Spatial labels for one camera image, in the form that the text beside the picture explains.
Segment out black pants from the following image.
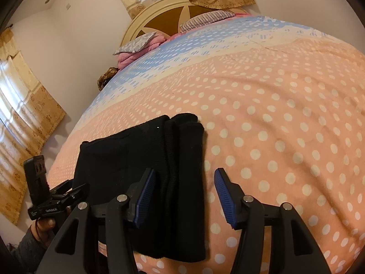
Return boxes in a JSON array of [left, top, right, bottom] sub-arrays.
[[73, 113, 206, 263]]

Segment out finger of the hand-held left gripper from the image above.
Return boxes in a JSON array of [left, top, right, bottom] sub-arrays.
[[53, 183, 90, 203], [50, 180, 73, 196]]

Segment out cream and brown headboard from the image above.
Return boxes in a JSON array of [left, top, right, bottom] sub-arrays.
[[121, 0, 229, 49]]

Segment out grey patterned pillow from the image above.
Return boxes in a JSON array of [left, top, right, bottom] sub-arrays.
[[114, 31, 157, 55]]

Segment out brown patterned bag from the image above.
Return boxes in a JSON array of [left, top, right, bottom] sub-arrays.
[[97, 67, 118, 91]]

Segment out person's left forearm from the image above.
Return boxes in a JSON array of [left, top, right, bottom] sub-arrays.
[[6, 224, 48, 274]]

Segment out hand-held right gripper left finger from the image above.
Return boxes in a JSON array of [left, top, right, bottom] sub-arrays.
[[36, 168, 157, 274]]

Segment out person's left hand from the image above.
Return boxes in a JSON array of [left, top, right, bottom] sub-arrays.
[[31, 206, 72, 246]]

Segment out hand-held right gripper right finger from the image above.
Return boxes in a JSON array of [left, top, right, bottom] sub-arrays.
[[214, 168, 333, 274]]

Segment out pink polka-dot bed blanket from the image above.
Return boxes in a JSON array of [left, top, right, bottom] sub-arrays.
[[46, 15, 365, 274]]

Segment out striped pillow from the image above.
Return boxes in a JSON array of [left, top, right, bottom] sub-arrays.
[[179, 11, 237, 34]]

